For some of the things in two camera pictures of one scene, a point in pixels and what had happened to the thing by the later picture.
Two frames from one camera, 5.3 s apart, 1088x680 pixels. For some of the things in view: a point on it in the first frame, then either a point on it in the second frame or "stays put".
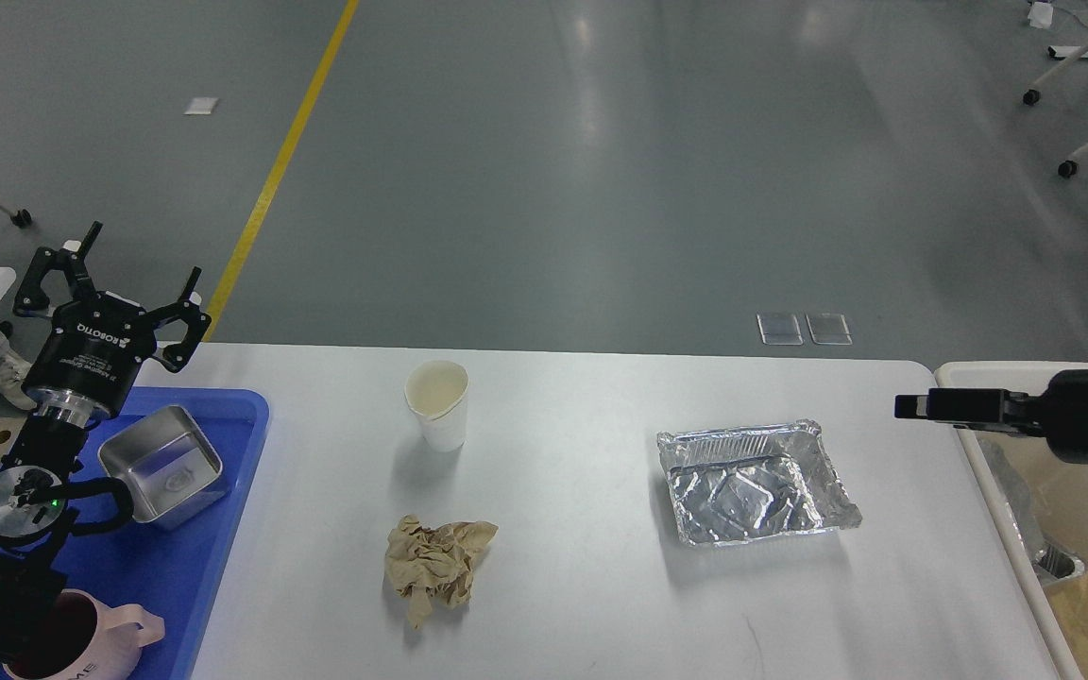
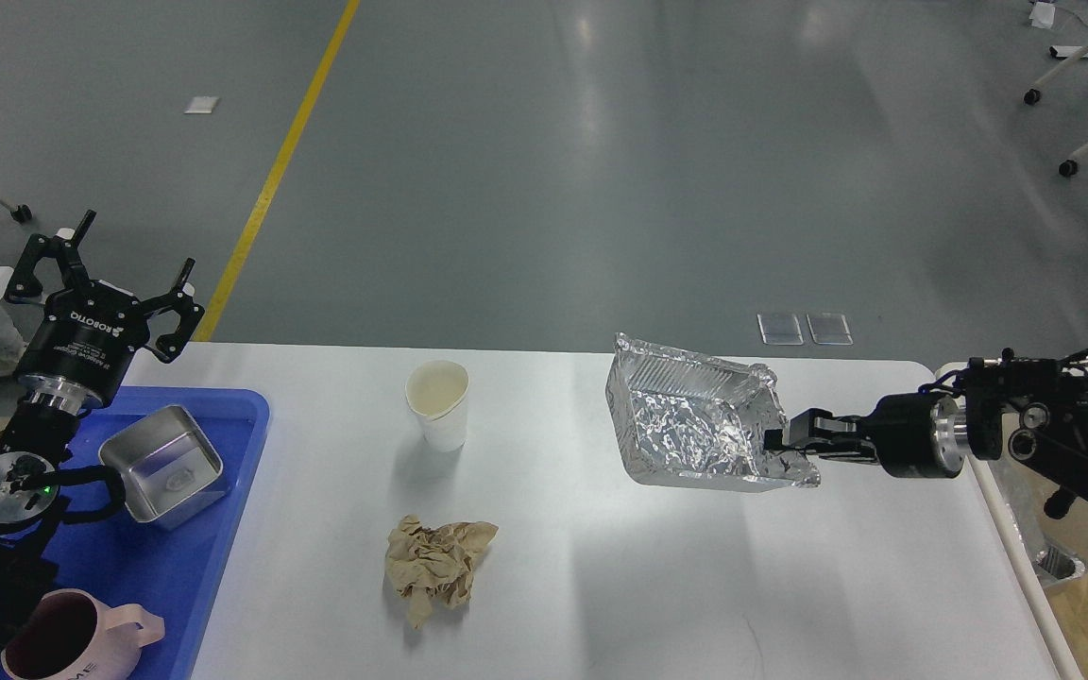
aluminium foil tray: [751, 483] to [690, 420]
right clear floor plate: [828, 329] stays put
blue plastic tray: [179, 573] stays put
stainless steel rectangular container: [168, 467] stays put
